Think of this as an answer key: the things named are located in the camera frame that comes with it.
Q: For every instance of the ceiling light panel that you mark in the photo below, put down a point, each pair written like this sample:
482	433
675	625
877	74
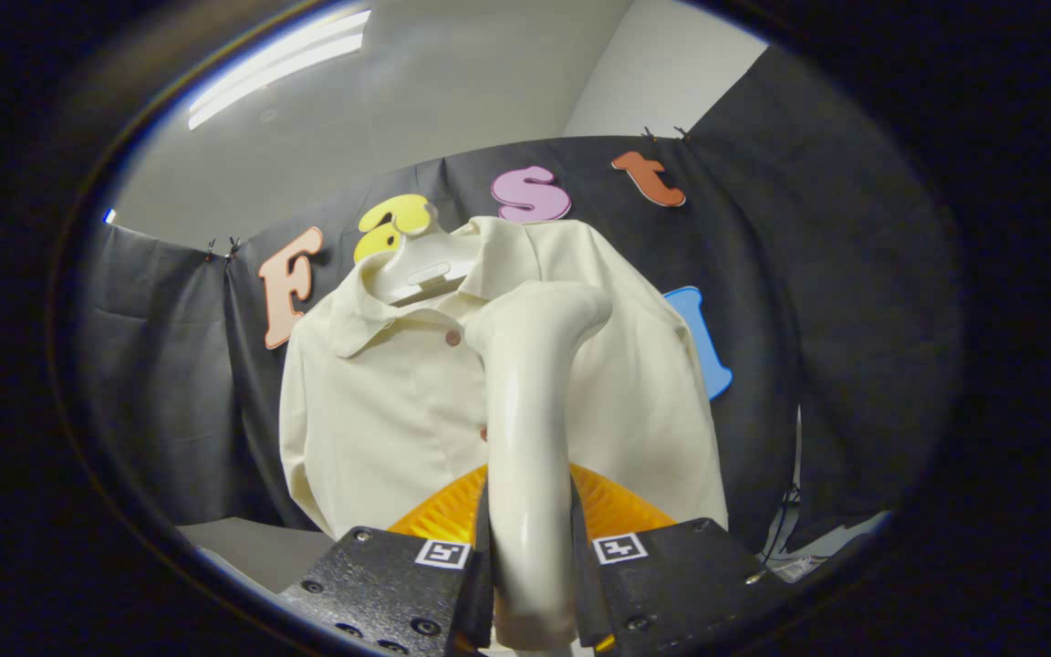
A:
279	64

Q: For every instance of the cream button-up shirt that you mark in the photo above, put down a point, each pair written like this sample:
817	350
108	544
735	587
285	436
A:
379	420

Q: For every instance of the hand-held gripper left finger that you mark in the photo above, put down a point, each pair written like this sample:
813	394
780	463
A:
379	584

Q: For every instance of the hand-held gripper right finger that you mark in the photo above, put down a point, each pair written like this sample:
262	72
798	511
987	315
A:
681	575

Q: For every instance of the grey cabinet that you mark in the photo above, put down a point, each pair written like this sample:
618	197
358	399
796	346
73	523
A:
261	547

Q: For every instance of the white clothes hanger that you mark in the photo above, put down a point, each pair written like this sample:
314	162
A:
416	265

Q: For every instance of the black backdrop cloth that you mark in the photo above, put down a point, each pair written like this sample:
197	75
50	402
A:
817	274

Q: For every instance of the white garment steamer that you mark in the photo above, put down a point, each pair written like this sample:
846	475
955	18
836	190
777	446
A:
525	429

